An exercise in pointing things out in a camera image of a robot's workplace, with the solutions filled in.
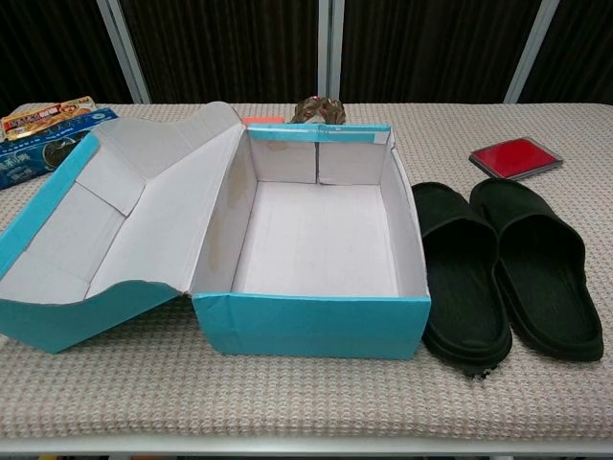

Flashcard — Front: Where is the black slipper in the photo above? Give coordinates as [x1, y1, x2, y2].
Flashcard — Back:
[410, 181, 514, 382]
[468, 179, 605, 363]

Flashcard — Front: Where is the white blue shoebox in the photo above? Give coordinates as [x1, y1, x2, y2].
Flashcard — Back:
[0, 100, 432, 360]

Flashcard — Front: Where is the yellow orange snack packet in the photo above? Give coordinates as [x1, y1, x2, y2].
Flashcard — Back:
[0, 98, 96, 141]

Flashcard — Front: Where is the blue cookie package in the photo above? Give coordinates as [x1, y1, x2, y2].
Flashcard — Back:
[0, 107, 126, 191]

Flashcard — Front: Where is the crumpled foil snack wrapper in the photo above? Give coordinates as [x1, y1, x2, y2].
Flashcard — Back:
[290, 95, 347, 126]

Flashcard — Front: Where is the beige woven table cloth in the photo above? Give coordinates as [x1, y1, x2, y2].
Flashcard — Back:
[0, 103, 613, 440]

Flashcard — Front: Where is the dark ribbed partition panel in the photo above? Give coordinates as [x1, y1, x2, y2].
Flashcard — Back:
[340, 0, 535, 104]
[521, 0, 613, 104]
[122, 0, 321, 104]
[0, 0, 133, 116]

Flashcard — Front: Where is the red flat stamp pad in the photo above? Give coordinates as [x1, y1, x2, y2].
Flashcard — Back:
[468, 136, 565, 182]

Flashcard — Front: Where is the grey metal partition post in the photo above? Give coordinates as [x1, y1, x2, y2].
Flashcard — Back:
[318, 0, 342, 104]
[95, 0, 152, 104]
[502, 0, 561, 104]

